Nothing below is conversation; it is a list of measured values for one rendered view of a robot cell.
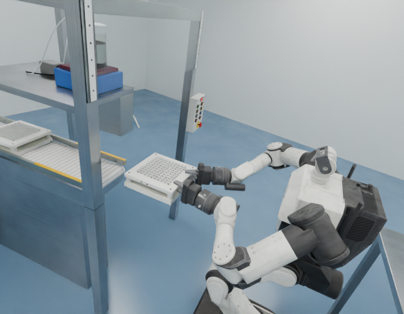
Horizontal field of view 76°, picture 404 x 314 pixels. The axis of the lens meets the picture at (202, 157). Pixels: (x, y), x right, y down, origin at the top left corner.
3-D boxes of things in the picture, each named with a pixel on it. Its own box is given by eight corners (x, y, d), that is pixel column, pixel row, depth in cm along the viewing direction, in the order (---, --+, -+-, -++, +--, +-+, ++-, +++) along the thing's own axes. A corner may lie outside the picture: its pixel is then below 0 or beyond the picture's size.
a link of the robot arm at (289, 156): (281, 137, 140) (312, 144, 119) (286, 159, 144) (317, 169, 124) (263, 146, 137) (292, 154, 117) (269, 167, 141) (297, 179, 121)
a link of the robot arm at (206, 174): (200, 169, 117) (226, 171, 120) (197, 157, 125) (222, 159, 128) (196, 190, 123) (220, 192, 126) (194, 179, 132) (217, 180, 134)
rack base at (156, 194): (123, 185, 118) (123, 181, 117) (154, 163, 139) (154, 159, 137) (170, 205, 111) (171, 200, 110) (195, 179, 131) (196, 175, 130)
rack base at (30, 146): (53, 140, 158) (52, 137, 156) (14, 157, 137) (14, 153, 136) (22, 130, 163) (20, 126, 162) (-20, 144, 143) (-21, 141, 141)
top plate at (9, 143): (52, 133, 155) (51, 129, 154) (12, 149, 135) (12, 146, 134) (20, 123, 161) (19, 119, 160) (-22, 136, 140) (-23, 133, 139)
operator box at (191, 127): (201, 126, 209) (206, 94, 196) (192, 133, 194) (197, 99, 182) (194, 124, 210) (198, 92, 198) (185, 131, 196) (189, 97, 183)
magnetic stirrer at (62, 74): (125, 86, 125) (125, 67, 121) (93, 96, 107) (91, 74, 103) (90, 77, 130) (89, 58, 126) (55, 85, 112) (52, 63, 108)
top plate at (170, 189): (123, 176, 116) (123, 172, 115) (154, 155, 136) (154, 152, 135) (171, 196, 109) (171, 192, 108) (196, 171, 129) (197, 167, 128)
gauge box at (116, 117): (133, 129, 138) (133, 93, 129) (120, 136, 129) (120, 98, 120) (99, 119, 144) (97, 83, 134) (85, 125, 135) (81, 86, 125)
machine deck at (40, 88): (133, 95, 129) (133, 86, 127) (74, 116, 97) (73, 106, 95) (38, 68, 145) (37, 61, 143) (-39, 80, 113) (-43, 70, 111)
